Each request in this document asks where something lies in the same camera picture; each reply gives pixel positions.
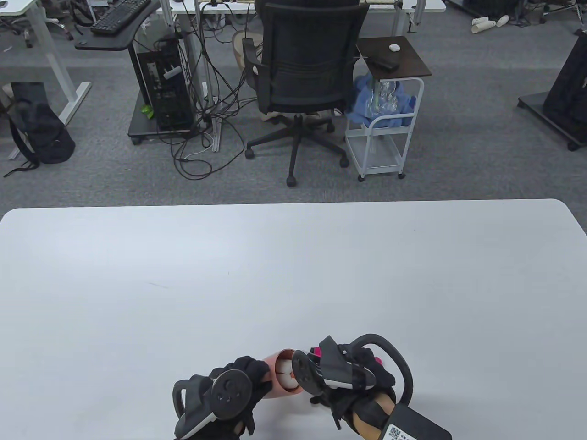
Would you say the clear plastic bag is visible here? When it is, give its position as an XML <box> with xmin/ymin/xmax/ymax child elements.
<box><xmin>374</xmin><ymin>80</ymin><xmax>404</xmax><ymax>115</ymax></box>

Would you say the person's right forearm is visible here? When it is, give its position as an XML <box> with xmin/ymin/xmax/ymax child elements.
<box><xmin>342</xmin><ymin>392</ymin><xmax>399</xmax><ymax>440</ymax></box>

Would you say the black mesh office chair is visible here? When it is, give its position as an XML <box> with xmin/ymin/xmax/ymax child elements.
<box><xmin>242</xmin><ymin>0</ymin><xmax>371</xmax><ymax>187</ymax></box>

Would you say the black keyboard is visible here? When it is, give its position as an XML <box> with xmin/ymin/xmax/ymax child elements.
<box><xmin>90</xmin><ymin>0</ymin><xmax>152</xmax><ymax>35</ymax></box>

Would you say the black computer tower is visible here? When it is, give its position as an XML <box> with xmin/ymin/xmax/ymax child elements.
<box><xmin>137</xmin><ymin>44</ymin><xmax>194</xmax><ymax>131</ymax></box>

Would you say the black stand on wheeled base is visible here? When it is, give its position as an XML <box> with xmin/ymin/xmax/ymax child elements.
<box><xmin>517</xmin><ymin>28</ymin><xmax>587</xmax><ymax>152</ymax></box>

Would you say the person's right hand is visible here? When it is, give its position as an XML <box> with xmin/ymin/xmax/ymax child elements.
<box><xmin>310</xmin><ymin>348</ymin><xmax>397</xmax><ymax>431</ymax></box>

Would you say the white sponge cup brush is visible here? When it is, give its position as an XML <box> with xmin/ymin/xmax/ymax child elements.
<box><xmin>277</xmin><ymin>358</ymin><xmax>299</xmax><ymax>391</ymax></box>

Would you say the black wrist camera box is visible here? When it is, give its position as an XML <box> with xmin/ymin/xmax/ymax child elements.
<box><xmin>374</xmin><ymin>406</ymin><xmax>452</xmax><ymax>440</ymax></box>

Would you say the tangle of black cables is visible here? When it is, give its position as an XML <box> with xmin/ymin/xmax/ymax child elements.
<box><xmin>156</xmin><ymin>0</ymin><xmax>262</xmax><ymax>180</ymax></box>

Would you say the thick black camera cable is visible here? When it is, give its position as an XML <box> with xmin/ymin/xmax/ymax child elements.
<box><xmin>349</xmin><ymin>334</ymin><xmax>414</xmax><ymax>407</ymax></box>

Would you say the grey office chair base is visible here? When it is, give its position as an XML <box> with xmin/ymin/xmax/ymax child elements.
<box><xmin>539</xmin><ymin>0</ymin><xmax>587</xmax><ymax>24</ymax></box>

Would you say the black backpack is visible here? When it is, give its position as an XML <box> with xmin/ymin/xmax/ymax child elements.
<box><xmin>4</xmin><ymin>82</ymin><xmax>76</xmax><ymax>178</ymax></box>

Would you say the magenta cloth with black edge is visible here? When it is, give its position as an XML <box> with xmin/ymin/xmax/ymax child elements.
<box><xmin>310</xmin><ymin>346</ymin><xmax>384</xmax><ymax>405</ymax></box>

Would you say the black wheeled computer platform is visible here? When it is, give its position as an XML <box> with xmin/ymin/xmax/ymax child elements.
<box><xmin>127</xmin><ymin>89</ymin><xmax>200</xmax><ymax>146</ymax></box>

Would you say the black curved desk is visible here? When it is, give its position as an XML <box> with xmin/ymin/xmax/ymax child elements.
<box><xmin>75</xmin><ymin>0</ymin><xmax>162</xmax><ymax>51</ymax></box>

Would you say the person's left hand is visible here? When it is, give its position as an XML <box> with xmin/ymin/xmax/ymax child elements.
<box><xmin>202</xmin><ymin>357</ymin><xmax>271</xmax><ymax>440</ymax></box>

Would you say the white desk with T-foot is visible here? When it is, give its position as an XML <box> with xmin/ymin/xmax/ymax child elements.
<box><xmin>0</xmin><ymin>0</ymin><xmax>92</xmax><ymax>160</ymax></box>

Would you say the white cart with dark top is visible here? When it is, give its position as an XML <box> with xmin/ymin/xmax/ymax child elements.
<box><xmin>345</xmin><ymin>36</ymin><xmax>433</xmax><ymax>182</ymax></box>

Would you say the blue garment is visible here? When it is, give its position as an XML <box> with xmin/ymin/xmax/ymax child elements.
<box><xmin>345</xmin><ymin>73</ymin><xmax>417</xmax><ymax>130</ymax></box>

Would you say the pink water cup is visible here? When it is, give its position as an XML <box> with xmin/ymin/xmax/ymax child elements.
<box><xmin>264</xmin><ymin>349</ymin><xmax>305</xmax><ymax>399</ymax></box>

